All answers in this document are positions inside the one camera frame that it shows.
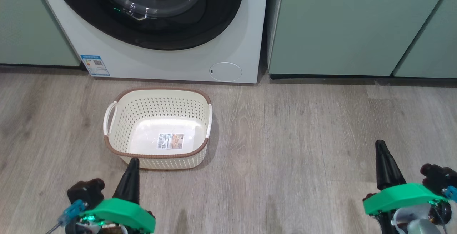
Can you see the white front-load washing machine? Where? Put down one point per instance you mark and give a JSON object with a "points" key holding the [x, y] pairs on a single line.
{"points": [[178, 64]]}

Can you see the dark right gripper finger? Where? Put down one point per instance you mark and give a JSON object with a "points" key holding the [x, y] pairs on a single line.
{"points": [[387, 169]]}

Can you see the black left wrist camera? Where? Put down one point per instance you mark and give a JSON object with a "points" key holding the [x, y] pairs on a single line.
{"points": [[85, 191]]}

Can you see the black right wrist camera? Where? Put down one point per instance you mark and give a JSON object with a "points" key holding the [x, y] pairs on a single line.
{"points": [[435, 177]]}

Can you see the round white filter cover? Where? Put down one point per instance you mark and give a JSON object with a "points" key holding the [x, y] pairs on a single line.
{"points": [[225, 71]]}

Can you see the tall pale green cabinet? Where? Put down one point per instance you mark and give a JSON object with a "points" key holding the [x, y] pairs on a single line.
{"points": [[339, 26]]}

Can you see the white basket label sticker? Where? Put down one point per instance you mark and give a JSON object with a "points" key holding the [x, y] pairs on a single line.
{"points": [[170, 141]]}

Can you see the round black glass washer door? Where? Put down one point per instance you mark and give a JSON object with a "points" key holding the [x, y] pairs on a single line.
{"points": [[221, 9]]}

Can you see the blue energy label sticker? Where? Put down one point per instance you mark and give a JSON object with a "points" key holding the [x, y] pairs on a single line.
{"points": [[95, 65]]}

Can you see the narrow pale green cabinet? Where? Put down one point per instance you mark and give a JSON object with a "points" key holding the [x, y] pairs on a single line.
{"points": [[432, 48]]}

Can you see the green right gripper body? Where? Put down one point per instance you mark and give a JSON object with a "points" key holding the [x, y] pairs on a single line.
{"points": [[403, 196]]}

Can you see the cream perforated laundry basket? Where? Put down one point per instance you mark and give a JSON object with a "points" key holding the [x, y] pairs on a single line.
{"points": [[160, 105]]}

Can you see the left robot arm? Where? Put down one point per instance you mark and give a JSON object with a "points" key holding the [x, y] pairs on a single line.
{"points": [[89, 228]]}

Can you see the wide pale green cabinet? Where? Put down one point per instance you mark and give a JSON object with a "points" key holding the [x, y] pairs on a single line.
{"points": [[32, 23]]}

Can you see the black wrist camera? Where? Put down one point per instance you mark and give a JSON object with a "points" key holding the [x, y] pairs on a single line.
{"points": [[435, 177], [85, 191]]}

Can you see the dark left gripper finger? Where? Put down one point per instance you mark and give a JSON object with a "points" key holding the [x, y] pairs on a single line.
{"points": [[129, 184]]}

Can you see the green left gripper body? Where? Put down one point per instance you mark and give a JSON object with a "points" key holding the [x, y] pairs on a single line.
{"points": [[121, 212]]}

